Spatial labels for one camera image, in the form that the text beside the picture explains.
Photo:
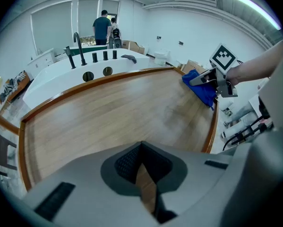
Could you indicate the dark wooden stool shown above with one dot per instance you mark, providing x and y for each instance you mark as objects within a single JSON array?
[{"x": 2, "y": 148}]

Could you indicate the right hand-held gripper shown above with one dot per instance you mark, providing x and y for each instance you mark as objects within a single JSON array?
[{"x": 222, "y": 58}]

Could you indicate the open cardboard box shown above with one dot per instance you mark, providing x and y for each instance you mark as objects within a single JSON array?
[{"x": 133, "y": 47}]

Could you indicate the striped cushion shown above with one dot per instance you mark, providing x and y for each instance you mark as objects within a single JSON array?
[{"x": 11, "y": 86}]

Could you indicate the tall black faucet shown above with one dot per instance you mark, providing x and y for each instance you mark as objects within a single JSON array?
[{"x": 81, "y": 53}]

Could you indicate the blue cloth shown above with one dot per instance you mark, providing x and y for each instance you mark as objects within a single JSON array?
[{"x": 202, "y": 93}]

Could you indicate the orange wooden bench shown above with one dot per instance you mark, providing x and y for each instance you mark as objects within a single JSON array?
[{"x": 23, "y": 86}]

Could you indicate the white bathtub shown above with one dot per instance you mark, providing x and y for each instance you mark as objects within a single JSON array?
[{"x": 61, "y": 79}]

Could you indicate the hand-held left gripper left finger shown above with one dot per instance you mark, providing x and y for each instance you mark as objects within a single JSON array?
[{"x": 72, "y": 174}]

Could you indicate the white drawer cabinet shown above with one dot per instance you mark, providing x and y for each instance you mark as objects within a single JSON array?
[{"x": 42, "y": 60}]

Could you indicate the person's right forearm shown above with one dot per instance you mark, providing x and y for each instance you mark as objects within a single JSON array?
[{"x": 257, "y": 65}]

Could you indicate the gray rounded appliance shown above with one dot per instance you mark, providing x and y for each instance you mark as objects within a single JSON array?
[{"x": 116, "y": 43}]

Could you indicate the black hand shower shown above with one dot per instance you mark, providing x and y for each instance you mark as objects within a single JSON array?
[{"x": 71, "y": 58}]

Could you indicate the black wall fixture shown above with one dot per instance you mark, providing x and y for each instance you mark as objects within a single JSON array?
[
  {"x": 159, "y": 37},
  {"x": 181, "y": 42}
]

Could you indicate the white roller blind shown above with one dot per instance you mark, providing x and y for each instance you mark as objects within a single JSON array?
[
  {"x": 88, "y": 18},
  {"x": 110, "y": 6},
  {"x": 51, "y": 29}
]

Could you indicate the ceiling strip light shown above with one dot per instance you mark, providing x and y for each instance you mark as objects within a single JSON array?
[{"x": 252, "y": 7}]

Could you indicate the black faucet knob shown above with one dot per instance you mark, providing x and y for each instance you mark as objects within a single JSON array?
[
  {"x": 105, "y": 55},
  {"x": 114, "y": 54},
  {"x": 95, "y": 57}
]

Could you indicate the large cardboard box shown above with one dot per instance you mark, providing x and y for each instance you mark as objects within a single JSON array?
[{"x": 193, "y": 65}]

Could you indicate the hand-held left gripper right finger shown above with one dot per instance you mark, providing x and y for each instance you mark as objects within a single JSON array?
[{"x": 198, "y": 181}]

